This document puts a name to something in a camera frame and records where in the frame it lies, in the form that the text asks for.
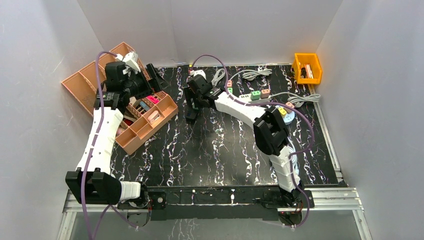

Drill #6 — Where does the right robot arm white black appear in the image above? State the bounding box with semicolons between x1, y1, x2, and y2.
183;70;305;207

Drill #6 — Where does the orange storage bin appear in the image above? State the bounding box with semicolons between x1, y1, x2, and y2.
292;53;323;85

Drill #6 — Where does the pink stapler in tray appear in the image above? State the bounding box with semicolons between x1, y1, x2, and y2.
147;110;161;124

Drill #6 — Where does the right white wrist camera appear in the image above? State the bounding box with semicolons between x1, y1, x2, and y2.
189;69;207;80

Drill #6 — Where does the grey cable bundle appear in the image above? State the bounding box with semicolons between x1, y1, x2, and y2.
231;67;273;82
269;91;322;109

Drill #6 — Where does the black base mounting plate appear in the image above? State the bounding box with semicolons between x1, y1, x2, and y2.
117;185;315;226

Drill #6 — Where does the white power strip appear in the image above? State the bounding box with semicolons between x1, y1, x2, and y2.
238;93;271;104

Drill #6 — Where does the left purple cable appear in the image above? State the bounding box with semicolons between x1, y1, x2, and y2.
80;50;138;240

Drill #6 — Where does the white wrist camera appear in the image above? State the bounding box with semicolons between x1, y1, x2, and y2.
115;51;141;74
189;69;207;80

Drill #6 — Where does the magenta item in tray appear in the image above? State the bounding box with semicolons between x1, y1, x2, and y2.
146;95;160;105

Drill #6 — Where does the round blue socket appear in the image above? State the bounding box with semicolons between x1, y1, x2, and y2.
277;106;296;126

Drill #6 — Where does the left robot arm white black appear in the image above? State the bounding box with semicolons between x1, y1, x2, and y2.
65;60;178;208

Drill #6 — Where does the pink file rack organizer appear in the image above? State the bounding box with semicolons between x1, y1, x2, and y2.
61;42;151;117

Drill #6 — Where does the grey cable bundle right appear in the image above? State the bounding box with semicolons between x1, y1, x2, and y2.
269;91;322;109

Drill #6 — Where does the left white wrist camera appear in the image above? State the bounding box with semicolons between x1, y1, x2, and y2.
115;51;141;74

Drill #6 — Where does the yellow plug on round socket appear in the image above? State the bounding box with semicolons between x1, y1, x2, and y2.
278;107;288;118

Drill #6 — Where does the grey cable of black strip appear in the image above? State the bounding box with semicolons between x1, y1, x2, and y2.
210;68;226;88

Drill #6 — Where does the grey cable bundle top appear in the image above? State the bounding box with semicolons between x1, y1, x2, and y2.
231;67;273;82

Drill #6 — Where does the green plug on white strip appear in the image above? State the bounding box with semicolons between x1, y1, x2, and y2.
250;90;261;101

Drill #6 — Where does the pink plug on round socket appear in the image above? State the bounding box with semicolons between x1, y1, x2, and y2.
285;101;295;112

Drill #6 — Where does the pink plug on white strip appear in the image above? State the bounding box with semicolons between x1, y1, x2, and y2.
260;89;270;99

